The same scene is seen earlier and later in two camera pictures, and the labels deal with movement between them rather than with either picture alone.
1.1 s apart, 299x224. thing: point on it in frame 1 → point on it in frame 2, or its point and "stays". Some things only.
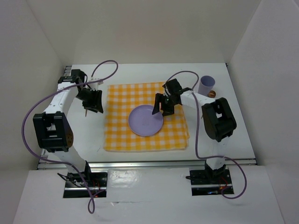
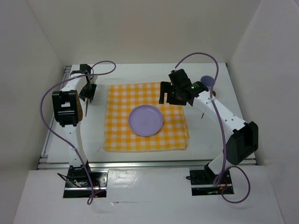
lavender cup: [207, 83] stays
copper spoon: [211, 94] stays
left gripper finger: [91, 109] → [82, 96]
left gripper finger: [98, 105] → [93, 93]
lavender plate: [142, 122] stays
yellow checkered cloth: [121, 98] stays
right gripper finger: [159, 97] → [164, 87]
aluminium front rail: [145, 164] stays
